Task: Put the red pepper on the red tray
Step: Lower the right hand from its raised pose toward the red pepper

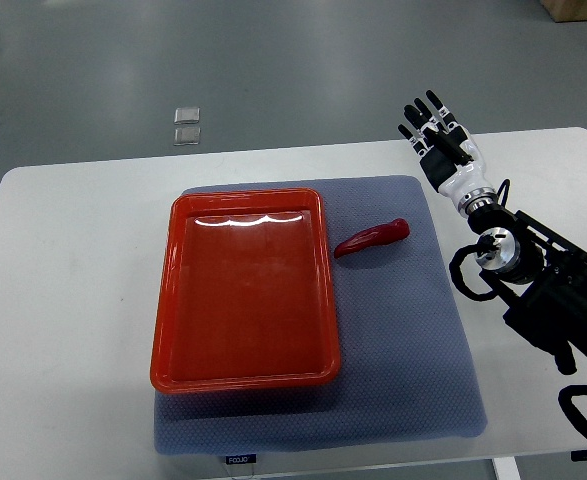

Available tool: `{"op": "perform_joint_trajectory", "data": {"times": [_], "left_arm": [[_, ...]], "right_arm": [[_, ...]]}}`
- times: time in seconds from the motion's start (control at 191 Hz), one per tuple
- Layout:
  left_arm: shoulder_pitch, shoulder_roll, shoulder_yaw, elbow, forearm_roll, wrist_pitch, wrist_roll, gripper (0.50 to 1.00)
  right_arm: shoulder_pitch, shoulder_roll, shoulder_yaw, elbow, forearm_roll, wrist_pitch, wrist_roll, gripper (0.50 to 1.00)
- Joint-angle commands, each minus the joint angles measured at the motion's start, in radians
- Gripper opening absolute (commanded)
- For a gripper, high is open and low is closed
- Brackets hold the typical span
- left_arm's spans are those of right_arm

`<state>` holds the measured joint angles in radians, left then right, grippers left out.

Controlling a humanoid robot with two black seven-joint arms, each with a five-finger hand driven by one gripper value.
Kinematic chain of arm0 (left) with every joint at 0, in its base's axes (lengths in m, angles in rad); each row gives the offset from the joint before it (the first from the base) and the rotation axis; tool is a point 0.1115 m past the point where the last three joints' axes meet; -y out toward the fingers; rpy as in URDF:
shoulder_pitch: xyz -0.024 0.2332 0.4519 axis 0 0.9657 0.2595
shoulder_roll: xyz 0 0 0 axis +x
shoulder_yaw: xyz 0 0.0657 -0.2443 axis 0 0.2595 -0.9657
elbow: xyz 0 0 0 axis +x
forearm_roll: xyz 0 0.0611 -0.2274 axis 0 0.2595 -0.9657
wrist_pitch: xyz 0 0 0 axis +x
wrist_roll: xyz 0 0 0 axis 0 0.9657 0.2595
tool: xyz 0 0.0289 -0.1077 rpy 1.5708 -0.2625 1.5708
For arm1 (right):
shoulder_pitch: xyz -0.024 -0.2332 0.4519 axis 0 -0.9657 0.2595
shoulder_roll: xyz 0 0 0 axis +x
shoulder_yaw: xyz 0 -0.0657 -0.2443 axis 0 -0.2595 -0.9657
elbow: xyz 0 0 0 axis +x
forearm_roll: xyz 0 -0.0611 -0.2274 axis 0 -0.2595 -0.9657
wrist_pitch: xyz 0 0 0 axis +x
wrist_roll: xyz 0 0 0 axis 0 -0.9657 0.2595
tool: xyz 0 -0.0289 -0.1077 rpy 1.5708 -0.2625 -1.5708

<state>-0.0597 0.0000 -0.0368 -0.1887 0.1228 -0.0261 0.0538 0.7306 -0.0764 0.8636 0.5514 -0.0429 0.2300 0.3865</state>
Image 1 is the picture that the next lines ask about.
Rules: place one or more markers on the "upper floor metal plate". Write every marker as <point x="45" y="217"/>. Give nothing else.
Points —
<point x="187" y="115"/>

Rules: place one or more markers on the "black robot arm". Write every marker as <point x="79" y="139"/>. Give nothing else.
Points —
<point x="537" y="273"/>

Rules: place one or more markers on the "blue mesh mat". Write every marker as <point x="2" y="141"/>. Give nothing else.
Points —
<point x="407" y="372"/>

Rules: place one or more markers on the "lower floor metal plate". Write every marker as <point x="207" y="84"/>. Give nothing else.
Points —
<point x="187" y="135"/>

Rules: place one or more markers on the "red plastic tray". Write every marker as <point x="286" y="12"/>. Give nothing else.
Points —
<point x="246" y="298"/>

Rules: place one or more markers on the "black table label left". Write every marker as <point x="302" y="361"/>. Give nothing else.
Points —
<point x="241" y="459"/>

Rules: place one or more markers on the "red pepper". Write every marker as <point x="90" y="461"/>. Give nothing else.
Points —
<point x="379" y="235"/>

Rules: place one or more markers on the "floor metal plate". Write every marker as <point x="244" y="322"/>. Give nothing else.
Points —
<point x="187" y="115"/>
<point x="187" y="135"/>

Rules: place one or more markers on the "white table leg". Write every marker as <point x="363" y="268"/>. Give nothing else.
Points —
<point x="505" y="468"/>

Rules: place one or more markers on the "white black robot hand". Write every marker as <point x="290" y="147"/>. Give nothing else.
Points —
<point x="448" y="155"/>

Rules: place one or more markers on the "cardboard box corner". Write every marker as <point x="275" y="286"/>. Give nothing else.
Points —
<point x="563" y="11"/>

